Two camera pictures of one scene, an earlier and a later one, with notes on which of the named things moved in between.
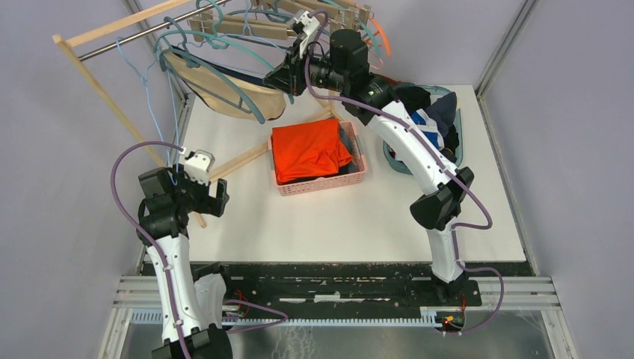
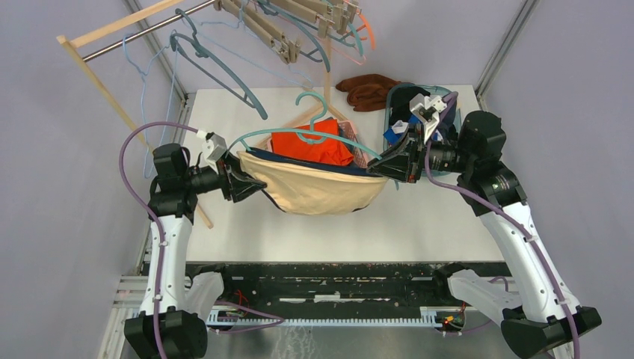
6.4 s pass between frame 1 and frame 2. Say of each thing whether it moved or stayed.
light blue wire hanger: moved
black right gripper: moved
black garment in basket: stayed
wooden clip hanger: moved
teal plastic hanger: moved
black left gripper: moved
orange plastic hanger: moved
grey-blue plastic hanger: moved
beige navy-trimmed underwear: moved
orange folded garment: stayed
